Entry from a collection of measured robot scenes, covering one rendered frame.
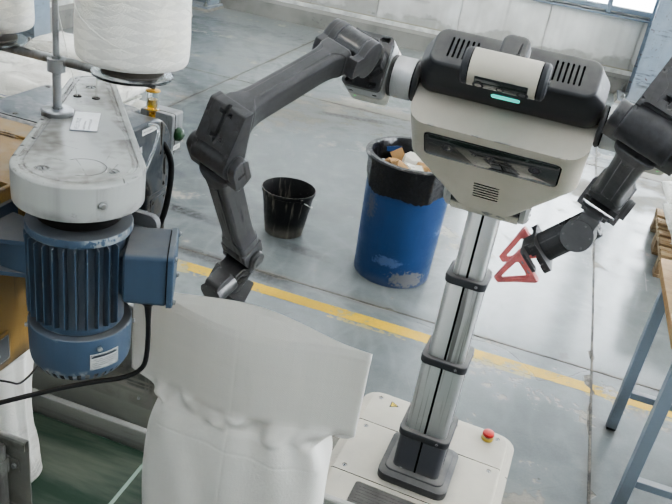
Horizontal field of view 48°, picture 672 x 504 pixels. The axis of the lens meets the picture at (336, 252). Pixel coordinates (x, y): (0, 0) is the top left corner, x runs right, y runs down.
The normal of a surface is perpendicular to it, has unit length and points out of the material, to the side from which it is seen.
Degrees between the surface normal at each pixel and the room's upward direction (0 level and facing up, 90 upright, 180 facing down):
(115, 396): 90
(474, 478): 0
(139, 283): 90
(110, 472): 0
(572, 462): 0
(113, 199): 91
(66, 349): 91
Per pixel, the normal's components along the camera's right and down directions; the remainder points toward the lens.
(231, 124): -0.43, 0.22
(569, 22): -0.31, 0.40
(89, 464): 0.15, -0.88
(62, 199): 0.04, 0.47
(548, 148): -0.11, -0.43
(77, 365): 0.26, 0.51
